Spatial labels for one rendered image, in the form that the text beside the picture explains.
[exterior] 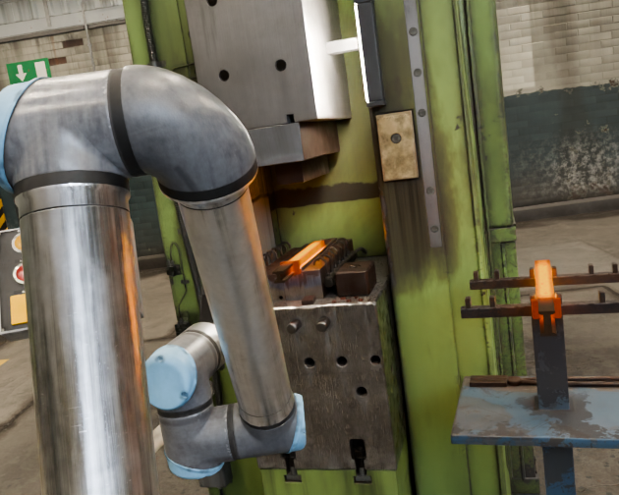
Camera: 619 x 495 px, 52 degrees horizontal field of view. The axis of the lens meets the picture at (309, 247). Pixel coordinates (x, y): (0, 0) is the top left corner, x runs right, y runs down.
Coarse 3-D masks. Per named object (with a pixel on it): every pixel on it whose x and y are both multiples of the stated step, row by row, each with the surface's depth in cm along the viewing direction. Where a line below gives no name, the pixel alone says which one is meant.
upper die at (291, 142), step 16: (272, 128) 156; (288, 128) 155; (304, 128) 158; (320, 128) 174; (336, 128) 193; (256, 144) 158; (272, 144) 157; (288, 144) 156; (304, 144) 157; (320, 144) 173; (336, 144) 191; (256, 160) 159; (272, 160) 158; (288, 160) 157; (304, 160) 156
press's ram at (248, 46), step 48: (192, 0) 155; (240, 0) 152; (288, 0) 149; (336, 0) 186; (192, 48) 158; (240, 48) 154; (288, 48) 151; (336, 48) 167; (240, 96) 157; (288, 96) 154; (336, 96) 174
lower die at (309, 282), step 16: (320, 240) 201; (336, 240) 200; (288, 256) 185; (336, 256) 179; (304, 272) 162; (320, 272) 161; (272, 288) 165; (288, 288) 164; (304, 288) 163; (320, 288) 161
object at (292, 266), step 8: (304, 248) 180; (312, 248) 178; (296, 256) 170; (304, 256) 169; (280, 264) 161; (288, 264) 158; (296, 264) 160; (272, 272) 153; (280, 272) 152; (288, 272) 158; (296, 272) 161; (280, 280) 152
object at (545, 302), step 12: (540, 264) 140; (540, 276) 130; (540, 288) 122; (552, 288) 121; (540, 300) 111; (552, 300) 110; (540, 312) 105; (552, 312) 104; (540, 324) 110; (552, 324) 109; (540, 336) 105
